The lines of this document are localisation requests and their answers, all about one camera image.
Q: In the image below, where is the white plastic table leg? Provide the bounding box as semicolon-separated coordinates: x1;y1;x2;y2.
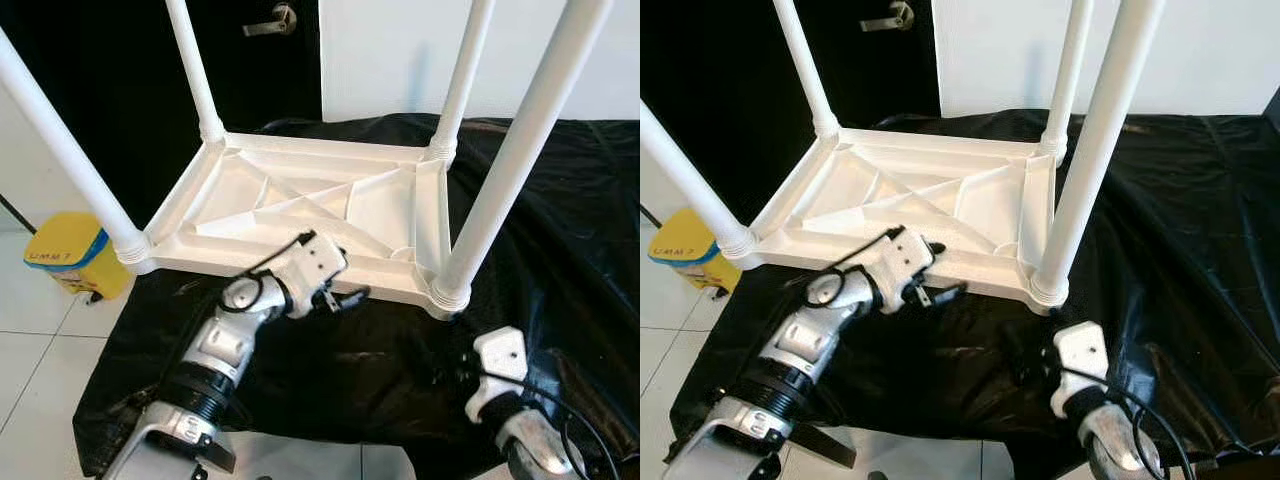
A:
640;100;758;263
772;0;841;141
1038;0;1096;161
430;0;614;313
428;0;496;161
0;30;153;266
164;0;227;144
1030;0;1166;306

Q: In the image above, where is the black plastic cover sheet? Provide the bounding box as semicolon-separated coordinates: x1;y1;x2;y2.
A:
670;108;1280;471
72;113;641;479

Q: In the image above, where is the yellow bin with blue band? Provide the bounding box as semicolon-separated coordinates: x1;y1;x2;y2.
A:
24;210;136;301
648;207;741;294

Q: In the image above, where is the black door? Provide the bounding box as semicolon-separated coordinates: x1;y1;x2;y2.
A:
0;0;323;226
640;0;941;216

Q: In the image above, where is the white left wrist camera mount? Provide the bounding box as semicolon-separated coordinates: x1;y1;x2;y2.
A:
278;232;349;321
868;228;946;314

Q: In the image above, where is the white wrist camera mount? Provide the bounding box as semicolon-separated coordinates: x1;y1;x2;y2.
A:
465;327;529;423
868;228;946;314
278;232;349;321
1050;320;1111;419

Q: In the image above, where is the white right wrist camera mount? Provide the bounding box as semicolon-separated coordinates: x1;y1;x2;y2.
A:
1050;320;1111;419
465;327;529;423

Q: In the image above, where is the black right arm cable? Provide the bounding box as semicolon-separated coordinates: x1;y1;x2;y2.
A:
1045;365;1196;480
460;370;621;480

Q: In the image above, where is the silver door lever handle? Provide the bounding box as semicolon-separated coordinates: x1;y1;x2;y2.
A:
860;0;915;33
243;3;298;38

